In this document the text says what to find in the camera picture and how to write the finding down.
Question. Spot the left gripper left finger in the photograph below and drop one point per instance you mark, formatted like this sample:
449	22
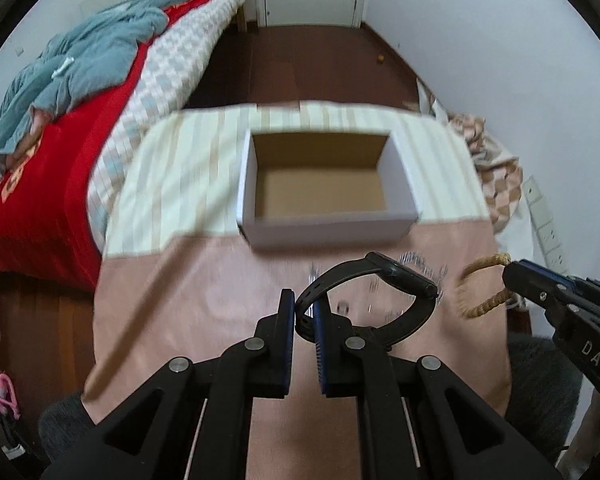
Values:
272	372

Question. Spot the blue-grey quilt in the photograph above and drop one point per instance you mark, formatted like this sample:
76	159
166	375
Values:
93	56

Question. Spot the dark fluffy seat cover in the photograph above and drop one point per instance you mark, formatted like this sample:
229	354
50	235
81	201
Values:
544	398

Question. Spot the black smart band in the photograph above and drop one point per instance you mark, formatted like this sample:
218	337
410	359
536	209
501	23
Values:
377	291

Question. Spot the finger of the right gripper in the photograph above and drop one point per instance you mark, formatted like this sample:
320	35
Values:
537	282

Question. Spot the pink striped table cloth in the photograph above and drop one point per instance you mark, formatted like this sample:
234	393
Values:
178	279

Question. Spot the brown checkered cloth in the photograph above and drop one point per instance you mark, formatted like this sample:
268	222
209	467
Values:
498	170

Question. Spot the checkered bed sheet mattress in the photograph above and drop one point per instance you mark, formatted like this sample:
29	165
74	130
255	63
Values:
174	65

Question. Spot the red blanket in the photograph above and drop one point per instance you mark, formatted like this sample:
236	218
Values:
44	230

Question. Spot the white cardboard box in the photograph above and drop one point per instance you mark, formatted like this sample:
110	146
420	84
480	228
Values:
323	188

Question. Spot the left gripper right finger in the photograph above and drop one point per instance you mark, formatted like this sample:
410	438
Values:
336	370

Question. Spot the white power strip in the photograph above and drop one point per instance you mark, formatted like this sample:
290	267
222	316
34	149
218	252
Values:
543	224

